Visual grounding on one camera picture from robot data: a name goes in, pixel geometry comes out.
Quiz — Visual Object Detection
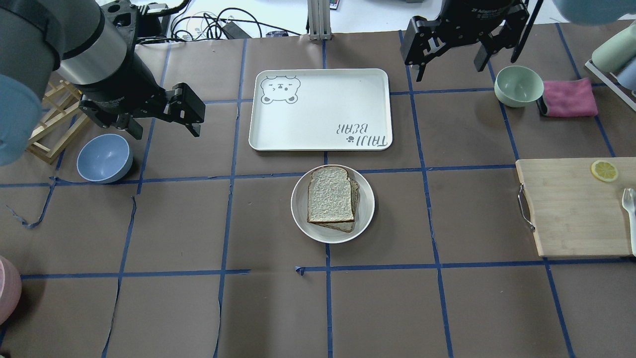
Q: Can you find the blue bowl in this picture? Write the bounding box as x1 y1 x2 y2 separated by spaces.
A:
77 133 133 184

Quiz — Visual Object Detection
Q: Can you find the white wire cup rack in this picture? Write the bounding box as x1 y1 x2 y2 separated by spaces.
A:
584 59 636 112

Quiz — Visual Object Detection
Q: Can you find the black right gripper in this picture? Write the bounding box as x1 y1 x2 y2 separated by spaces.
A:
400 0 529 82

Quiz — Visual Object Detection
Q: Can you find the blue cup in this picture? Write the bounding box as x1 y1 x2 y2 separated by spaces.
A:
617 57 636 91

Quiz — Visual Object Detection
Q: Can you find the white bread slice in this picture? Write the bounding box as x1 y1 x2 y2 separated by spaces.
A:
307 166 355 224

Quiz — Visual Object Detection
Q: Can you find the bread slice on plate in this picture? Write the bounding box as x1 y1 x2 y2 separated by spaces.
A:
316 179 360 233

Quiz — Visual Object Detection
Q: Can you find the wooden cutting board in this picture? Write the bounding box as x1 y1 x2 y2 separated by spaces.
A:
515 157 636 258

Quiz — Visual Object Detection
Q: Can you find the cream round plate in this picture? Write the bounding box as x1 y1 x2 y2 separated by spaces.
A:
290 165 376 243

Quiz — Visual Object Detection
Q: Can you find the green cup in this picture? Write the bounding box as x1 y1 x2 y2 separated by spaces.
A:
591 21 636 72

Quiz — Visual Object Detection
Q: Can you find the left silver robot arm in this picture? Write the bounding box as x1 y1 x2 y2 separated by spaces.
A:
0 0 205 166

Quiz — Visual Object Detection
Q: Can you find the wooden rack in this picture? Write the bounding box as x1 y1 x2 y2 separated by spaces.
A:
26 80 89 165

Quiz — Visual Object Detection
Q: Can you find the pink bowl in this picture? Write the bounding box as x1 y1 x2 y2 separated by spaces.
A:
0 256 22 324

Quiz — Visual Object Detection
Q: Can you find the lemon slice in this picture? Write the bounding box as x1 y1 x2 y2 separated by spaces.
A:
590 160 620 182

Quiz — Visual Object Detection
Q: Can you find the green bowl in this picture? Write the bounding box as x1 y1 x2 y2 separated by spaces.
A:
494 66 545 108

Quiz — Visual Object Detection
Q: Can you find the pink cloth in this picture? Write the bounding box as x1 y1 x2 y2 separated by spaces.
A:
536 78 598 118

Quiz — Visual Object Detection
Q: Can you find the white plastic fork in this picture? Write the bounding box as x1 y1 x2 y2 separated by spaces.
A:
622 188 636 257

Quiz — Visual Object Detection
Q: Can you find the aluminium frame post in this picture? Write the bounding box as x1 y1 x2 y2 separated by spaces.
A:
307 0 332 41

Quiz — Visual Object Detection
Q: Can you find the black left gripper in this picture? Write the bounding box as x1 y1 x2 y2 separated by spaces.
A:
78 75 205 140

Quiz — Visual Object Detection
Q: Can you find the cream bear tray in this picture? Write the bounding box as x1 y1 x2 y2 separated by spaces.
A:
248 68 394 151

